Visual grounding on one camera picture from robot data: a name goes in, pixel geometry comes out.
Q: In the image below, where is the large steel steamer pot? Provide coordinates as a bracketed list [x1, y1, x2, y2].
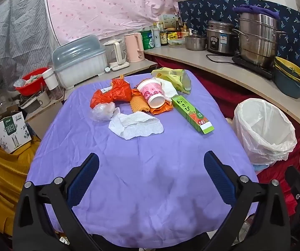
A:
[232, 12, 287, 68]

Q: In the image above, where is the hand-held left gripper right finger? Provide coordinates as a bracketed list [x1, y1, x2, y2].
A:
[203, 151, 291, 251]

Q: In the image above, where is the yellow green plastic bag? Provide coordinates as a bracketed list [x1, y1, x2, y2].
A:
[151, 68, 192, 95]

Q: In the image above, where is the white tissue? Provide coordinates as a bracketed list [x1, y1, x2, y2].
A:
[154, 78, 179, 101]

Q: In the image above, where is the orange snack wrapper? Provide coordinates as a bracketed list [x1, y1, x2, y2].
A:
[132, 89, 174, 115]

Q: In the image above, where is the red plastic basin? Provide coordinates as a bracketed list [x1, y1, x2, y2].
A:
[14, 67, 48, 96]

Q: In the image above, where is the clear food container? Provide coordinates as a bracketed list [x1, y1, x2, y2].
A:
[168, 39, 186, 48]

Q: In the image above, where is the white plastic cup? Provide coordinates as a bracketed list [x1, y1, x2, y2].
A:
[42, 68, 59, 90]

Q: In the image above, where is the clear glass pitcher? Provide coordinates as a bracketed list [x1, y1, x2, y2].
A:
[0, 84, 17, 113]

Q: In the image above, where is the black power cable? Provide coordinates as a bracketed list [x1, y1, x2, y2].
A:
[206, 54, 234, 64]

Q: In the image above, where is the orange plastic bag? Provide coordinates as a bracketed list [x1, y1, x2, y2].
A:
[90, 75, 133, 109]

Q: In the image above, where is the flower print cardboard box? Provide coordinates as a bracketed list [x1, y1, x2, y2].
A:
[0, 111, 32, 154]

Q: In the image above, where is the glass electric kettle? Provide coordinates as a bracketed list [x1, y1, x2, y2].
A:
[103, 39, 130, 72]

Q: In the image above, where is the dark soy sauce bottle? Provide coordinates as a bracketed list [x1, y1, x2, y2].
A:
[160, 30, 169, 47]

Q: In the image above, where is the bin with white bag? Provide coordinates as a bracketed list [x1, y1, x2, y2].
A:
[232, 98, 297, 166]

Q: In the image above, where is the yellow cloth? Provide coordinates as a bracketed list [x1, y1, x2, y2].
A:
[0, 128, 42, 236]

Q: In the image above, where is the grey patterned cloth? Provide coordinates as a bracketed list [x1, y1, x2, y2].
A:
[0, 0, 59, 84]

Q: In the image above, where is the navy floral cloth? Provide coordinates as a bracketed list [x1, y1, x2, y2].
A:
[178, 0, 300, 74]

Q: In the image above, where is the small steel pot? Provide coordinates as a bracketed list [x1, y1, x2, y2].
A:
[184, 31, 207, 51]

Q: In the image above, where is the curved beige counter board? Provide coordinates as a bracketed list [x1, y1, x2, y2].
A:
[143, 46, 300, 138]

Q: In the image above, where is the green tin can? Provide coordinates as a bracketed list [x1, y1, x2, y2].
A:
[140, 29, 154, 50]

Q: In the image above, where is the black induction cooker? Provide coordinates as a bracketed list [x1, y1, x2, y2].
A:
[232, 55, 274, 80]

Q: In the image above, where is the pink electric kettle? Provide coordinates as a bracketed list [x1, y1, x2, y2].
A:
[124, 32, 145, 63]

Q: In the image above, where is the yellow plastic basin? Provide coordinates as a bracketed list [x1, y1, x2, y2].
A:
[274, 56, 300, 85]

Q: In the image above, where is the white green carton box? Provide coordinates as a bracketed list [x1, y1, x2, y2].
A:
[158, 14, 177, 30]

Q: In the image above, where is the red cloth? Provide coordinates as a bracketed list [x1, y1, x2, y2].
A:
[153, 58, 300, 215]

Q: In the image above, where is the white paper towel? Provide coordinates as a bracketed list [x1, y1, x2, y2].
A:
[108, 107, 164, 140]

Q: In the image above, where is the clear plastic bag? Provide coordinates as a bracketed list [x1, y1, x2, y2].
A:
[91, 102, 116, 122]

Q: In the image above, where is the purple tablecloth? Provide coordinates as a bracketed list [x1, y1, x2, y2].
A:
[26, 69, 259, 243]

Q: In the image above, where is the beige side table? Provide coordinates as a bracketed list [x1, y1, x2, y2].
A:
[64, 59, 158, 100]

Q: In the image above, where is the blue plastic basin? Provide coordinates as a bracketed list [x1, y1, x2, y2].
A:
[273, 68, 300, 99]

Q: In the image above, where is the white thermos bottle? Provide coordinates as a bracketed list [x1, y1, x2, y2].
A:
[153, 27, 161, 48]

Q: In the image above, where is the pink instant noodle cup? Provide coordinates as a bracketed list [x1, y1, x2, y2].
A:
[137, 79, 165, 108]

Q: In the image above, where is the white dish rack grey lid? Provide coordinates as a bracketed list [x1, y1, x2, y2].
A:
[52, 35, 107, 89]

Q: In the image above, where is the steel rice cooker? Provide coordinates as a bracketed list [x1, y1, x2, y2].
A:
[206, 20, 238, 56]

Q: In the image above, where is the large orange foam net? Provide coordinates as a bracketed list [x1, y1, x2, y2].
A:
[130, 95, 150, 113]

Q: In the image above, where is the purple cloth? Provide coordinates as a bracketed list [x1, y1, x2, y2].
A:
[233, 4, 281, 19]

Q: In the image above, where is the green paper box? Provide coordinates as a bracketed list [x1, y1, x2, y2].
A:
[171, 95, 215, 134]

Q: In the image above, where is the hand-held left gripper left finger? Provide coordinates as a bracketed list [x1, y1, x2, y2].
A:
[13, 152, 100, 251]

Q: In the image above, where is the pink dotted quilt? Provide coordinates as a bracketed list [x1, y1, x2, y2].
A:
[44, 0, 189, 47]

